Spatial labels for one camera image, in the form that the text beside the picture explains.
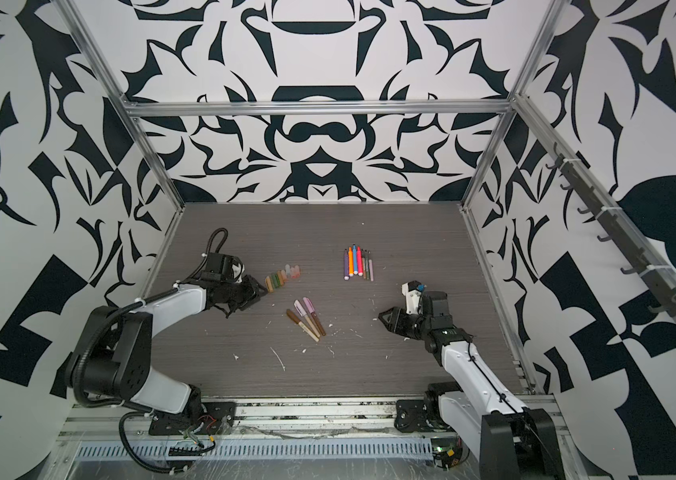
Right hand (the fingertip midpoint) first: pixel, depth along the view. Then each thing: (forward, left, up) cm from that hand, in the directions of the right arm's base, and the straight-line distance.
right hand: (386, 314), depth 85 cm
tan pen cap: (+13, +36, -4) cm, 38 cm away
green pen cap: (+15, +34, -6) cm, 38 cm away
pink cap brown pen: (+4, +22, -5) cm, 23 cm away
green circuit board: (-31, -12, -8) cm, 34 cm away
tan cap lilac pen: (+19, +2, -6) cm, 20 cm away
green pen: (+20, +4, -6) cm, 21 cm away
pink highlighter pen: (+21, +6, -5) cm, 23 cm away
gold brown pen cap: (+15, +32, -5) cm, 36 cm away
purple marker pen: (+16, +11, -5) cm, 20 cm away
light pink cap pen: (+4, +24, -5) cm, 25 cm away
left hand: (+10, +35, -1) cm, 37 cm away
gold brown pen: (+21, +5, -6) cm, 22 cm away
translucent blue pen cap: (+18, +30, -4) cm, 36 cm away
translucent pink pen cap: (+16, +31, -5) cm, 36 cm away
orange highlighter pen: (+22, +9, -5) cm, 24 cm away
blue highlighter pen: (+27, +8, -5) cm, 28 cm away
